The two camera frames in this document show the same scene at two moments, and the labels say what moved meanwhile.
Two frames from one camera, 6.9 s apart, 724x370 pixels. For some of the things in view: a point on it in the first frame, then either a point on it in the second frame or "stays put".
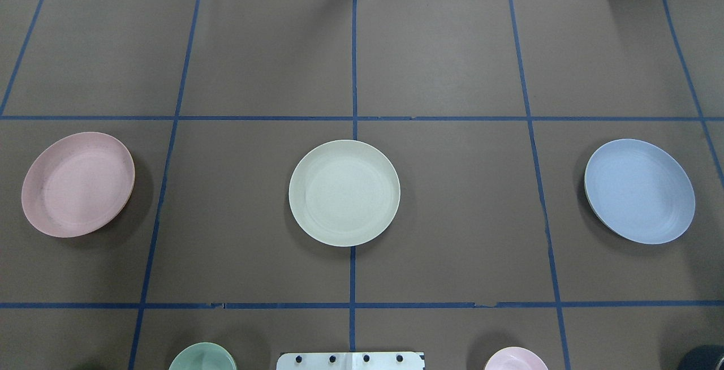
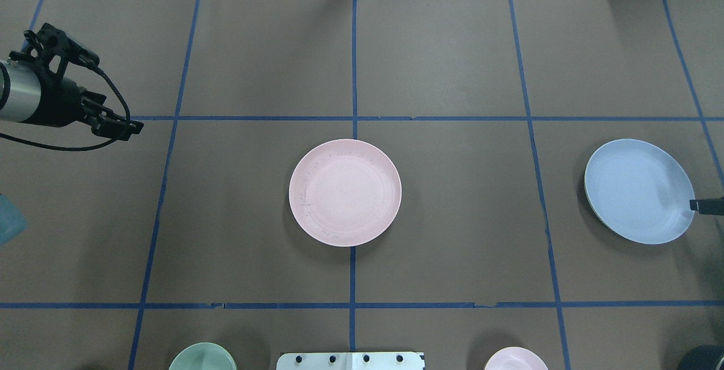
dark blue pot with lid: (703, 357) stays put
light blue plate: (639, 190) stays put
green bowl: (202, 356) stays put
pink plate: (78, 184) to (345, 192)
